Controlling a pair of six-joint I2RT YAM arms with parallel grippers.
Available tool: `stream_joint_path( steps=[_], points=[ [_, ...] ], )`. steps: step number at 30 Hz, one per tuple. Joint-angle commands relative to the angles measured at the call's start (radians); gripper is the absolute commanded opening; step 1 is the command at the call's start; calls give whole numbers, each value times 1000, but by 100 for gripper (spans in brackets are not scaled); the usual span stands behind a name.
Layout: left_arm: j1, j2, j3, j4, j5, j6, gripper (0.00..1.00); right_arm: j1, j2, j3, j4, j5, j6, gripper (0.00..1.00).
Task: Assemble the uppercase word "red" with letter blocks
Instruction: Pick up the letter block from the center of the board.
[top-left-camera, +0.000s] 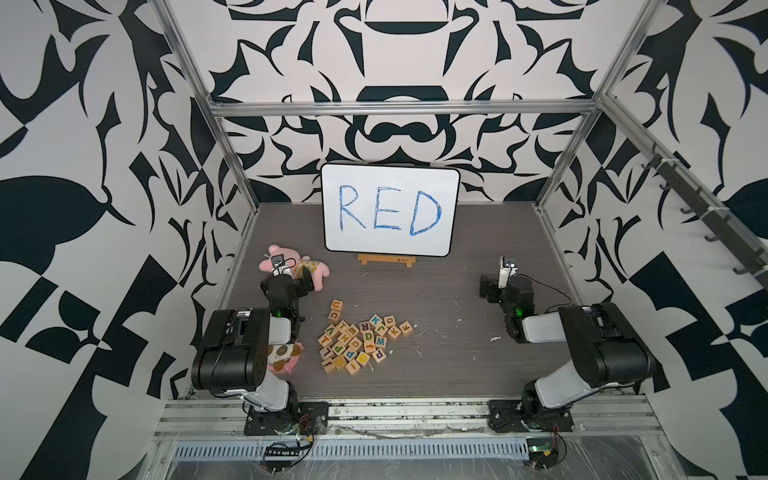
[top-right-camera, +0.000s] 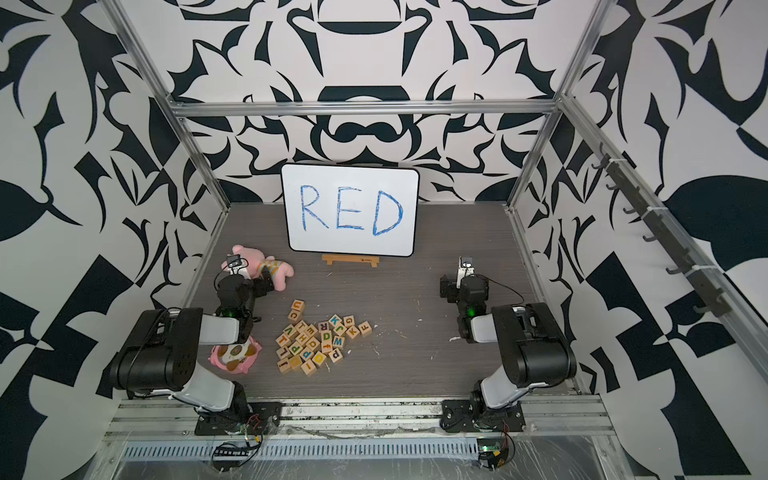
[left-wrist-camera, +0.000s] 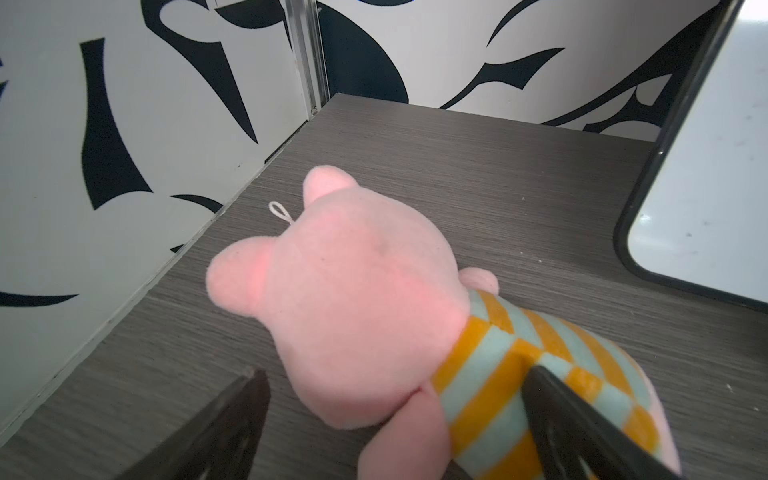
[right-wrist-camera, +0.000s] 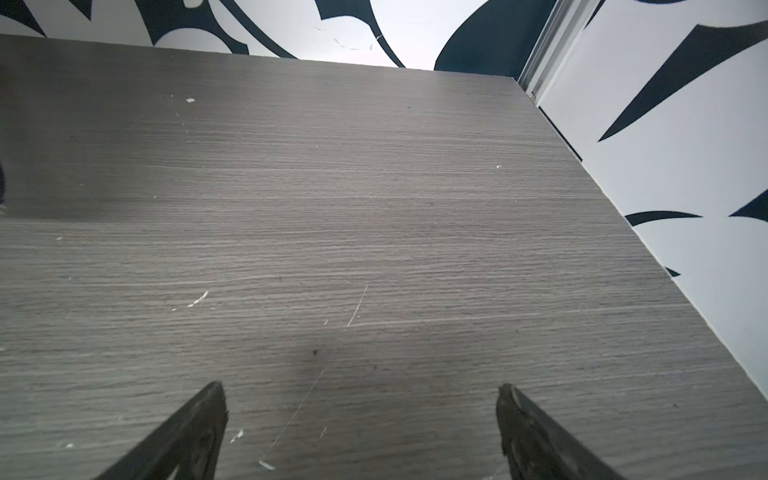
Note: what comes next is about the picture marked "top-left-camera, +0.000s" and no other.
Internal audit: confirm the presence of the wooden block letter C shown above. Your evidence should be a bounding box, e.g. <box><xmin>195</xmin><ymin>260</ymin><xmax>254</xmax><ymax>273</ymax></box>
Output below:
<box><xmin>328</xmin><ymin>309</ymin><xmax>341</xmax><ymax>324</ymax></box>

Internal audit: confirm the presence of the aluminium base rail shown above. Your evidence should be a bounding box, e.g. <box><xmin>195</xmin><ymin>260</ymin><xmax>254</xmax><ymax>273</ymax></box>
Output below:
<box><xmin>150</xmin><ymin>395</ymin><xmax>666</xmax><ymax>441</ymax></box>

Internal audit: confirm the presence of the left electronics board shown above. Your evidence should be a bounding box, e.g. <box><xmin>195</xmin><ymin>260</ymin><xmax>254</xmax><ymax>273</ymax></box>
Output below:
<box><xmin>262</xmin><ymin>435</ymin><xmax>315</xmax><ymax>469</ymax></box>

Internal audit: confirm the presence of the wooden block letter F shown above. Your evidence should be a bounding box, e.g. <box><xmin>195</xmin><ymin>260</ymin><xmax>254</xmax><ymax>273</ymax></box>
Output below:
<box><xmin>399</xmin><ymin>321</ymin><xmax>413</xmax><ymax>337</ymax></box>

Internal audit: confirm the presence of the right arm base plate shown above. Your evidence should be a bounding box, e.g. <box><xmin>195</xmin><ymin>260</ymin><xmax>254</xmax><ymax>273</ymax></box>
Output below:
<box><xmin>487</xmin><ymin>399</ymin><xmax>574</xmax><ymax>433</ymax></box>

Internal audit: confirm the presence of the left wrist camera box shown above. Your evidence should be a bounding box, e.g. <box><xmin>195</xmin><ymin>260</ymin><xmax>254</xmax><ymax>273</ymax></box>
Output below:
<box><xmin>270</xmin><ymin>254</ymin><xmax>287</xmax><ymax>271</ymax></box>

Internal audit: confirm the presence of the wooden block purple P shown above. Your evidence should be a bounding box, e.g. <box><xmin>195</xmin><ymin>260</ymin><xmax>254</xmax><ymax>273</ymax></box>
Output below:
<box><xmin>372</xmin><ymin>348</ymin><xmax>387</xmax><ymax>363</ymax></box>

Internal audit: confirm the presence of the pink plush bear toy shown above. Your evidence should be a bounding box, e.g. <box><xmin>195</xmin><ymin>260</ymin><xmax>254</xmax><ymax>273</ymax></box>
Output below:
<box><xmin>258</xmin><ymin>244</ymin><xmax>330</xmax><ymax>291</ymax></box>

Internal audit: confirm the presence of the small wooden easel stand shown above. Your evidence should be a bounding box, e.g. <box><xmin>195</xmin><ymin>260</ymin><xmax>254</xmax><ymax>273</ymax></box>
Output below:
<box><xmin>357</xmin><ymin>254</ymin><xmax>416</xmax><ymax>268</ymax></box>

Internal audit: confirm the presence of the wooden block teal K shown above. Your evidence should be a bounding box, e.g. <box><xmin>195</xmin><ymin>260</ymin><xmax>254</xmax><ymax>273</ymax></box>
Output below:
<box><xmin>369</xmin><ymin>314</ymin><xmax>384</xmax><ymax>328</ymax></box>

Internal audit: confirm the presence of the wooden block brown K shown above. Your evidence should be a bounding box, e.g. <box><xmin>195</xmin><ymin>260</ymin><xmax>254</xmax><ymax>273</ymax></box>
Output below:
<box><xmin>387</xmin><ymin>325</ymin><xmax>402</xmax><ymax>340</ymax></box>

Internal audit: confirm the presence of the wall hook rack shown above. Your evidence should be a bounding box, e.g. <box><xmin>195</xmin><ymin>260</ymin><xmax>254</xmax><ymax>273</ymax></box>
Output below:
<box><xmin>642</xmin><ymin>146</ymin><xmax>767</xmax><ymax>289</ymax></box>

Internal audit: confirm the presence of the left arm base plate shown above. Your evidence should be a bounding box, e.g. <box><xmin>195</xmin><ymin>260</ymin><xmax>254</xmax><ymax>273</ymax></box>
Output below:
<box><xmin>244</xmin><ymin>402</ymin><xmax>330</xmax><ymax>437</ymax></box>

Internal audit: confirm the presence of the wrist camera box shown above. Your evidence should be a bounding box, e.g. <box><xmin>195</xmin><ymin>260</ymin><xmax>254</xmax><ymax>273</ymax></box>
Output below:
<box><xmin>498</xmin><ymin>256</ymin><xmax>518</xmax><ymax>289</ymax></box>
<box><xmin>270</xmin><ymin>254</ymin><xmax>287</xmax><ymax>271</ymax></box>

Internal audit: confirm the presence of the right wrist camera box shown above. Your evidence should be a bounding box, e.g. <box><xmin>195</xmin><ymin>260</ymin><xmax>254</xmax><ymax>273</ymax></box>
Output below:
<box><xmin>498</xmin><ymin>256</ymin><xmax>518</xmax><ymax>289</ymax></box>

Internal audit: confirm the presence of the right electronics board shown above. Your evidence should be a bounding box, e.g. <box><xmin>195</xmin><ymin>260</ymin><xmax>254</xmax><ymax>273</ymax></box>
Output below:
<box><xmin>523</xmin><ymin>435</ymin><xmax>568</xmax><ymax>471</ymax></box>

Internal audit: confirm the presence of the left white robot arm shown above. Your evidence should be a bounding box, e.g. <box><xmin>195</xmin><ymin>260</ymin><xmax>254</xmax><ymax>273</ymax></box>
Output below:
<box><xmin>191</xmin><ymin>269</ymin><xmax>314</xmax><ymax>420</ymax></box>

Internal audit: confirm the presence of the electronics board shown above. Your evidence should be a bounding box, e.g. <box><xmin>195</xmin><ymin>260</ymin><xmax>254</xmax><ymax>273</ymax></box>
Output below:
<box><xmin>523</xmin><ymin>435</ymin><xmax>568</xmax><ymax>471</ymax></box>
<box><xmin>262</xmin><ymin>435</ymin><xmax>315</xmax><ymax>469</ymax></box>

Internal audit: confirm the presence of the whiteboard with RED writing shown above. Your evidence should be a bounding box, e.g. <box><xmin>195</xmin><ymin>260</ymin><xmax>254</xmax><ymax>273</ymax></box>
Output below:
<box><xmin>321</xmin><ymin>163</ymin><xmax>460</xmax><ymax>257</ymax></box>

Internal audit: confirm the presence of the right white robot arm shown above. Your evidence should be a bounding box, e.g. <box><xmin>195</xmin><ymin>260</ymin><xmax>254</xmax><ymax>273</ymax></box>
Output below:
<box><xmin>479</xmin><ymin>275</ymin><xmax>656</xmax><ymax>425</ymax></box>

